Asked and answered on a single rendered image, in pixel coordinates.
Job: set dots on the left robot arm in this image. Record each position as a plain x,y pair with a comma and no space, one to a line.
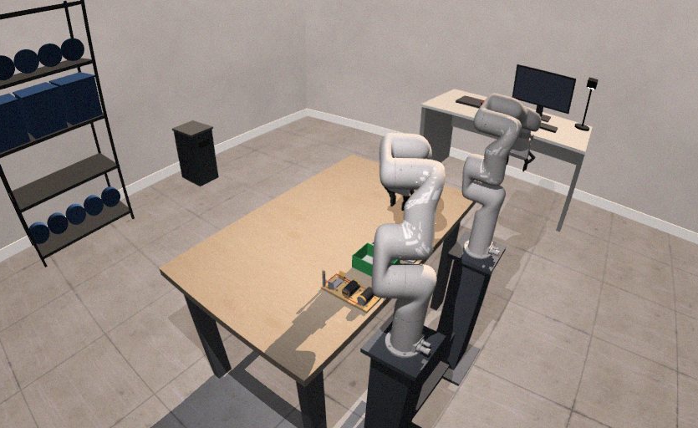
412,284

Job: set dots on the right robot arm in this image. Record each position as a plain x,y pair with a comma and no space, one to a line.
504,116

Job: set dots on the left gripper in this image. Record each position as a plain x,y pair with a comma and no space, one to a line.
404,193

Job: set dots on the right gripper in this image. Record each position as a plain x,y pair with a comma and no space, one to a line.
521,150

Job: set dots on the green box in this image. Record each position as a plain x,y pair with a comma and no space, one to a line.
362,260

